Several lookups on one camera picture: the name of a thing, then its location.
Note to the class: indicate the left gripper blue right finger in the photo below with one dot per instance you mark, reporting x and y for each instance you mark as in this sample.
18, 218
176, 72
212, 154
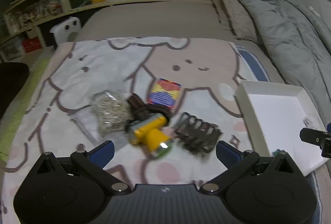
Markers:
227, 154

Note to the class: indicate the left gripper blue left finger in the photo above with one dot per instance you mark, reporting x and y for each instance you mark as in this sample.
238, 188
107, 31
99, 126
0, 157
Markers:
99, 157

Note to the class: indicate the grey foil sachet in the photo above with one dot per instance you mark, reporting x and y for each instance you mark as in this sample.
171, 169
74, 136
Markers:
87, 121

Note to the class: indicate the dark brown hair claw clip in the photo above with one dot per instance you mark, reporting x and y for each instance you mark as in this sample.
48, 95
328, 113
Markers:
196, 134

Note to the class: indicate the bag of rubber bands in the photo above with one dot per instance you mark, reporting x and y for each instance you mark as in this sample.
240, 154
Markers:
112, 110

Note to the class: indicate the yellow headlamp with brown strap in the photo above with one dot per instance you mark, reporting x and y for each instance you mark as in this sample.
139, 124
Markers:
145, 127

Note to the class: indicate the colourful playing card box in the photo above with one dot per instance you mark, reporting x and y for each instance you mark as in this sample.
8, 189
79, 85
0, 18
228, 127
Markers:
165, 93

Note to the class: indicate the white shallow cardboard box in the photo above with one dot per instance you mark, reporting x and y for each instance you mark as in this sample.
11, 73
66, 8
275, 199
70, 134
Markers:
274, 115

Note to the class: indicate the cartoon bear printed blanket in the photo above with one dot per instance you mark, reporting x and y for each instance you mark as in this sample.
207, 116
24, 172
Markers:
166, 130

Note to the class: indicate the blue striped sheet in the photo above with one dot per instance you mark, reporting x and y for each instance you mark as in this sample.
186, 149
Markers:
254, 63

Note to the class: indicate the grey quilted duvet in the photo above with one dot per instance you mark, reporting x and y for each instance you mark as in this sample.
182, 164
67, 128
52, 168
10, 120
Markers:
298, 43

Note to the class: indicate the red box on shelf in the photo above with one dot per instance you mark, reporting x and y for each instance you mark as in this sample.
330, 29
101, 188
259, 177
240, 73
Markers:
31, 45

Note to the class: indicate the beige fluffy pillow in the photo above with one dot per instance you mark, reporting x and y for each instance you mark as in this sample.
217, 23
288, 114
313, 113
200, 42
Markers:
234, 17

